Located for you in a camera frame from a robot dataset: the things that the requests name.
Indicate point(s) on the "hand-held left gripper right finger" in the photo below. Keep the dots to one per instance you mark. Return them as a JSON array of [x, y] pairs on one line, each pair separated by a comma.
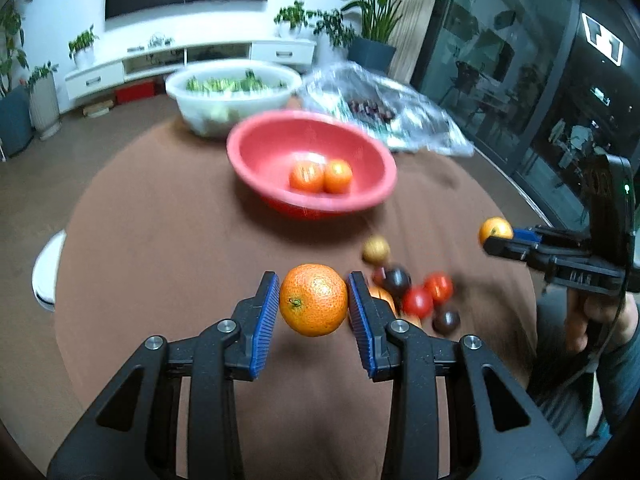
[[362, 320]]

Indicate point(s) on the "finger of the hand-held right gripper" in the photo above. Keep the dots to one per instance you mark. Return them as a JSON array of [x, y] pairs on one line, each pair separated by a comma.
[[527, 235], [510, 249]]

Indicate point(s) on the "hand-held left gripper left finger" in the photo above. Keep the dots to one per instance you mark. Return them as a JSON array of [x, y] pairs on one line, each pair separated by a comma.
[[265, 320]]

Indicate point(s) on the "small orange mandarin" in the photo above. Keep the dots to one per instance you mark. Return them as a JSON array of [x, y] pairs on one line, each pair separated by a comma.
[[494, 229]]

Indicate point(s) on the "dark purple tomato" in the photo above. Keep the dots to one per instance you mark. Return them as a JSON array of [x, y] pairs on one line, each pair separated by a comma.
[[446, 321], [397, 281]]

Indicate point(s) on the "large orange with green calyx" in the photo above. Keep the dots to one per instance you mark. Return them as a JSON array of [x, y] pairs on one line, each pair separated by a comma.
[[313, 300]]

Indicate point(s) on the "red tomato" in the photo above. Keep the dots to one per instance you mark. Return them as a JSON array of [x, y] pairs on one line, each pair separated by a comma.
[[439, 286], [417, 302]]

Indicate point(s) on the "red plastic colander bowl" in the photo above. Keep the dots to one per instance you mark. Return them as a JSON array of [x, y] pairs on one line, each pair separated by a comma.
[[280, 145]]

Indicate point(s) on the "person's right forearm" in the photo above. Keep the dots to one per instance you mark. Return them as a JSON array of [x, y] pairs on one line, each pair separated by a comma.
[[600, 395]]

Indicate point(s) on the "person's right hand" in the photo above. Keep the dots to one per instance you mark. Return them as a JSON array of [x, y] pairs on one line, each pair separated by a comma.
[[577, 320]]

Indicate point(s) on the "yellow-brown round fruit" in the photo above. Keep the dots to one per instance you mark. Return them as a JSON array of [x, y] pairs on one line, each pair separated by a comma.
[[376, 250]]

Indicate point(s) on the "glass sliding door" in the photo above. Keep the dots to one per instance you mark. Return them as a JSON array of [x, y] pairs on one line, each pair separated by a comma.
[[525, 85]]

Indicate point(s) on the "clear plastic bag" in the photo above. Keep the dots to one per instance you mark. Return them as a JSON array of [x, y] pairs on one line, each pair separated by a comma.
[[420, 110]]

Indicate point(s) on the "pile of dark cherries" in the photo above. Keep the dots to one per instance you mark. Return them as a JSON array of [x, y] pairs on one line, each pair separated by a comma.
[[370, 109]]

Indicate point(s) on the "white plastic basin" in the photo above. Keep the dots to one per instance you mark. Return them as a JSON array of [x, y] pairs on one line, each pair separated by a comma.
[[200, 110]]

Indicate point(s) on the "large plant in dark pot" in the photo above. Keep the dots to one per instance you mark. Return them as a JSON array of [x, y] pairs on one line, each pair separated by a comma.
[[372, 52]]

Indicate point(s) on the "wooden slat panel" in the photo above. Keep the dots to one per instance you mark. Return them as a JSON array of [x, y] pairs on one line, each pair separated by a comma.
[[425, 10]]

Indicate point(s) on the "red box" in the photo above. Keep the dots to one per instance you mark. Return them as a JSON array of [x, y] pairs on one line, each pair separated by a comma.
[[135, 92]]

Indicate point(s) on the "dark leafy potted plant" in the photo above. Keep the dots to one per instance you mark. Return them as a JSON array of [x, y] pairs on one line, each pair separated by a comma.
[[332, 27]]

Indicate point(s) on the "white television cabinet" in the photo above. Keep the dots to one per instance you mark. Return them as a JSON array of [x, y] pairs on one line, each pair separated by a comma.
[[100, 77]]

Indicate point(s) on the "bushy plant in white pot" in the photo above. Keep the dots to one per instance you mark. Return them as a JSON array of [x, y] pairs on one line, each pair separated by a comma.
[[292, 17]]

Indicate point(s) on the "plant in tall white pot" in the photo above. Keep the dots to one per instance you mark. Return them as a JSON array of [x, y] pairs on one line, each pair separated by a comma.
[[44, 105]]

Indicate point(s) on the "tall plant in blue pot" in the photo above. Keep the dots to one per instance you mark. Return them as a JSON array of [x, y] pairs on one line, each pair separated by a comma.
[[14, 120]]

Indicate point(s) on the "small plant in white pot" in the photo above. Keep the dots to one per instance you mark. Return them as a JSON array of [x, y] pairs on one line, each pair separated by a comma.
[[84, 50]]

